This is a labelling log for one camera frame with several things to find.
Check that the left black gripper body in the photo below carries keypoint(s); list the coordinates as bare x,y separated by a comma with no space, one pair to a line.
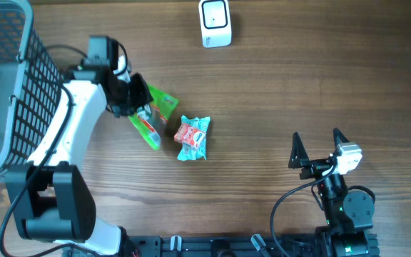
119,101

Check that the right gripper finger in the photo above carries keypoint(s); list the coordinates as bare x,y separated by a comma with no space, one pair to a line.
298,157
340,140

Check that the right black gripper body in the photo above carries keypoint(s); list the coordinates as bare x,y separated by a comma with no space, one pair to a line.
315,168

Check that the green snack bag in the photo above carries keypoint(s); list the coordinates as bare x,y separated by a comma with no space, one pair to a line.
151,120

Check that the small orange white box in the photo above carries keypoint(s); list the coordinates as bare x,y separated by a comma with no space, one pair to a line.
190,135

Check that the teal tissue packet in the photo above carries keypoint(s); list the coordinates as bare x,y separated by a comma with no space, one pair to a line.
188,153

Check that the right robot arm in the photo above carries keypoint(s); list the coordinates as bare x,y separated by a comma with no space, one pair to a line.
348,209

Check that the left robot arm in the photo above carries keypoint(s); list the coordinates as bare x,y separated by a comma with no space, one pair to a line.
50,201

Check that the white barcode scanner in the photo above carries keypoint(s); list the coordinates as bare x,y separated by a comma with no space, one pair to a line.
216,30

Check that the grey plastic mesh basket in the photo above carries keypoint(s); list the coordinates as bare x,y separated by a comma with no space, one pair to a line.
29,94

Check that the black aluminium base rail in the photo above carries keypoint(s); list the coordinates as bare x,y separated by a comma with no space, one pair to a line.
227,246

